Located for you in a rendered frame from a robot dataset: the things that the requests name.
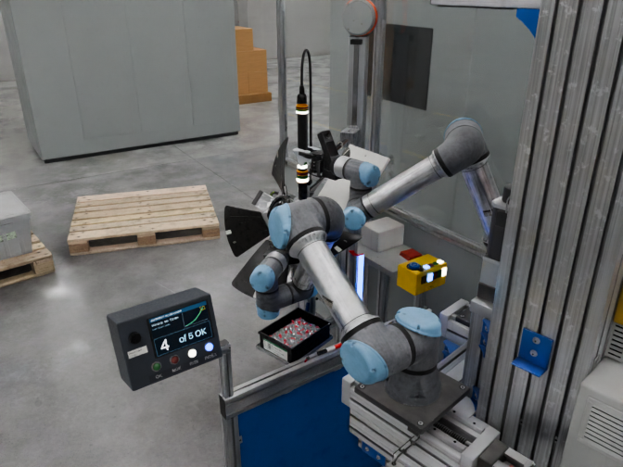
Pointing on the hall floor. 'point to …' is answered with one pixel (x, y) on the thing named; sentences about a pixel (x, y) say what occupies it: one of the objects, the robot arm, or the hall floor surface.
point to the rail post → (231, 442)
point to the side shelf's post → (382, 296)
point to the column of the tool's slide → (358, 86)
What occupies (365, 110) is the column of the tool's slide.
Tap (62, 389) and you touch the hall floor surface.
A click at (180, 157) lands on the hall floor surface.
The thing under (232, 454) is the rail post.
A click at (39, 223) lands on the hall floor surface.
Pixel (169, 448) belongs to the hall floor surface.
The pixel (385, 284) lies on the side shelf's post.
